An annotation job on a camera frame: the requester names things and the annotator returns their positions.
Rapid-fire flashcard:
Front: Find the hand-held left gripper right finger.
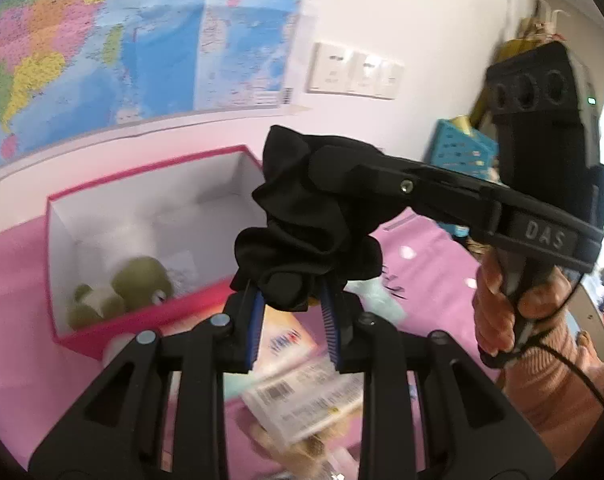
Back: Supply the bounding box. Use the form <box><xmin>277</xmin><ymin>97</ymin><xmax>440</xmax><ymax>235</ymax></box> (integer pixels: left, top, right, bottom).
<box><xmin>319</xmin><ymin>280</ymin><xmax>558</xmax><ymax>480</ymax></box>

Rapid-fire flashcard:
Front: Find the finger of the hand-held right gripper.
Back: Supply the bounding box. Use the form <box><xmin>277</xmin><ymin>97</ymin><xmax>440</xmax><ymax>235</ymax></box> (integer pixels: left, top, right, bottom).
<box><xmin>307</xmin><ymin>142</ymin><xmax>505</xmax><ymax>235</ymax></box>

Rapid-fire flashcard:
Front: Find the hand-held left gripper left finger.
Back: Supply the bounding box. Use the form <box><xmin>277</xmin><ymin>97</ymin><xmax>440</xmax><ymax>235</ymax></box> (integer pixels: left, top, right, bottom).
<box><xmin>27</xmin><ymin>290</ymin><xmax>268</xmax><ymax>480</ymax></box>

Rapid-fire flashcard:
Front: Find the black scrunchie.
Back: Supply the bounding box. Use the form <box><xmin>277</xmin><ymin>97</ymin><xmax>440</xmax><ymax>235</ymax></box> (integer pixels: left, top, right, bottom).
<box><xmin>230</xmin><ymin>124</ymin><xmax>389</xmax><ymax>312</ymax></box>

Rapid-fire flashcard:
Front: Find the pink storage box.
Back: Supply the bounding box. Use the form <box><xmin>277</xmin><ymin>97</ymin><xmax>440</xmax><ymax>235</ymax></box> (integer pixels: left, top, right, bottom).
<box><xmin>44</xmin><ymin>145</ymin><xmax>272</xmax><ymax>361</ymax></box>

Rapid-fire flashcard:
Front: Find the person's right forearm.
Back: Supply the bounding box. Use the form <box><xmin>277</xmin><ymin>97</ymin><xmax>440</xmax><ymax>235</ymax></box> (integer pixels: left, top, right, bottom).
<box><xmin>497</xmin><ymin>272</ymin><xmax>604</xmax><ymax>471</ymax></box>

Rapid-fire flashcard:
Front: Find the person's right hand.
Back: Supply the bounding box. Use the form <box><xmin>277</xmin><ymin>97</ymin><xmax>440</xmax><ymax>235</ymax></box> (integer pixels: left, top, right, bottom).
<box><xmin>471</xmin><ymin>249</ymin><xmax>579</xmax><ymax>368</ymax></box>

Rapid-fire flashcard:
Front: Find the pastel tissue pack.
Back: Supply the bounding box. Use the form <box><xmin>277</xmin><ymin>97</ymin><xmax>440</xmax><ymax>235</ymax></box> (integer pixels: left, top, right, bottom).
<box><xmin>239</xmin><ymin>280</ymin><xmax>411</xmax><ymax>444</ymax></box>

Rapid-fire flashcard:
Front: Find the blue plastic basket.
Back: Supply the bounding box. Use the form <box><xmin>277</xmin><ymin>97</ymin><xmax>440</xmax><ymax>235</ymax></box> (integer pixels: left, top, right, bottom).
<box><xmin>426</xmin><ymin>117</ymin><xmax>501</xmax><ymax>239</ymax></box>

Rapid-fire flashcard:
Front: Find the green plush toy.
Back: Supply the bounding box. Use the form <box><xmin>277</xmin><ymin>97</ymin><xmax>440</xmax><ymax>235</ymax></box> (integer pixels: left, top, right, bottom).
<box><xmin>66</xmin><ymin>256</ymin><xmax>176</xmax><ymax>332</ymax></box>

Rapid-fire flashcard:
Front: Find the pink printed bedsheet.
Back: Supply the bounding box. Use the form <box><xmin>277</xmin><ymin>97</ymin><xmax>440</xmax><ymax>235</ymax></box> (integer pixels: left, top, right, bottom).
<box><xmin>0</xmin><ymin>200</ymin><xmax>538</xmax><ymax>480</ymax></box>

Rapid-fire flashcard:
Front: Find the white wall socket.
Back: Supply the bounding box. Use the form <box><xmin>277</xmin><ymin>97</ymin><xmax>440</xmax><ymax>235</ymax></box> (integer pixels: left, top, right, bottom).
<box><xmin>353</xmin><ymin>50</ymin><xmax>406</xmax><ymax>101</ymax></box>
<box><xmin>306</xmin><ymin>41</ymin><xmax>357</xmax><ymax>95</ymax></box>

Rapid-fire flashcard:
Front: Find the black cable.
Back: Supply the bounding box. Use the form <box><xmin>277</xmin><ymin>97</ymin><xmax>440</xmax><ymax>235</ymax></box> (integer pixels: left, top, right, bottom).
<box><xmin>527</xmin><ymin>332</ymin><xmax>604</xmax><ymax>408</ymax></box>

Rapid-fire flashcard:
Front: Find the colourful wall map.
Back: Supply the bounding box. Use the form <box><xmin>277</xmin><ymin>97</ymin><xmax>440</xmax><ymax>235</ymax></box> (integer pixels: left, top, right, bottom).
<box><xmin>0</xmin><ymin>0</ymin><xmax>314</xmax><ymax>179</ymax></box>

